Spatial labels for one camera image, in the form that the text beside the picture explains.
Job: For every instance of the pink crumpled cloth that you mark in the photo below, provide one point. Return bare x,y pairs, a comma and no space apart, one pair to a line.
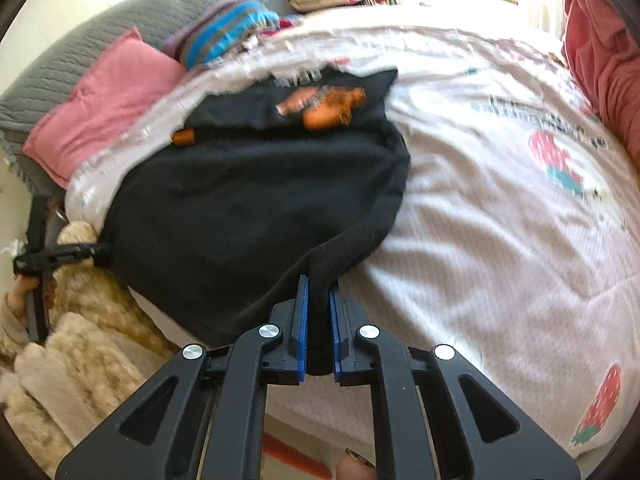
605,60

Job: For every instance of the black sweater with orange cuffs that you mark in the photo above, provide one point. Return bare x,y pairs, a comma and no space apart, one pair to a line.
225,220

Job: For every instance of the person's left hand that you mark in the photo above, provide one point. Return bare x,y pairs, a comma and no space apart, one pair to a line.
19,296

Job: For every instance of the person's left forearm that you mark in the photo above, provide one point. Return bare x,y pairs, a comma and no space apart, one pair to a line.
7,327

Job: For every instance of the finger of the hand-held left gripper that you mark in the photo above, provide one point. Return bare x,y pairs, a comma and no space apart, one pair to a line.
60,256

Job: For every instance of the cream fuzzy blanket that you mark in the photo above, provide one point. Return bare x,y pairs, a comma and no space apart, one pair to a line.
75,360

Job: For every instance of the grey quilted headboard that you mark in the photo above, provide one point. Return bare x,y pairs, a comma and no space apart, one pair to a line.
75,45

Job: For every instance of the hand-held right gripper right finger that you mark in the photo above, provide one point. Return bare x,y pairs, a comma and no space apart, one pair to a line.
336,330

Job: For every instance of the striped blue purple pillow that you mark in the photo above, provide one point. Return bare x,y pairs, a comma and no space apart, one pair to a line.
225,30

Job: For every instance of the pink quilted pillow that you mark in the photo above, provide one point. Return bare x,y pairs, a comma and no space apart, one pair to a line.
100,105

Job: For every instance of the printed pale bedsheet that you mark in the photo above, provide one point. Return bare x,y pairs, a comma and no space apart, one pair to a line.
475,260

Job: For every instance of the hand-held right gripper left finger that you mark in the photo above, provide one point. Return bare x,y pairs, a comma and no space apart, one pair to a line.
301,330

